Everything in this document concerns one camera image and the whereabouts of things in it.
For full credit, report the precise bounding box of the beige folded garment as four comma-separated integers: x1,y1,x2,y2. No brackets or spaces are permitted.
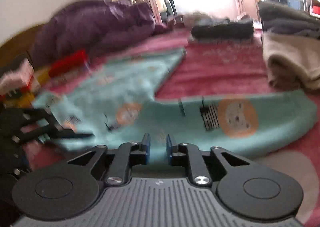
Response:
262,32,319,91

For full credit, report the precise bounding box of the pink floral bed blanket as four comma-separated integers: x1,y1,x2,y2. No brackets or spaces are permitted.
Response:
24,27,320,227

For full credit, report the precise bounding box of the grey folded garment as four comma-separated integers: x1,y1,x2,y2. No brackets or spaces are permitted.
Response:
258,1,319,40

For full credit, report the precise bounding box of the black striped folded garment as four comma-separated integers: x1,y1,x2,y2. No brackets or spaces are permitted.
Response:
191,19,254,40

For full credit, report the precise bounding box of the wooden headboard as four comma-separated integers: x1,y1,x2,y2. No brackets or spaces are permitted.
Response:
0,23,44,67

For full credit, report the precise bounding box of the purple duvet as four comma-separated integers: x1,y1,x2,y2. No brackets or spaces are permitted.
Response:
30,0,170,68

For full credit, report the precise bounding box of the teal lion print garment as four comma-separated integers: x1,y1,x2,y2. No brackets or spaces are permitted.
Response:
33,48,317,166

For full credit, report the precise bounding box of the red item beside bed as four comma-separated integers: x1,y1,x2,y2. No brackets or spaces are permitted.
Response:
48,50,87,78

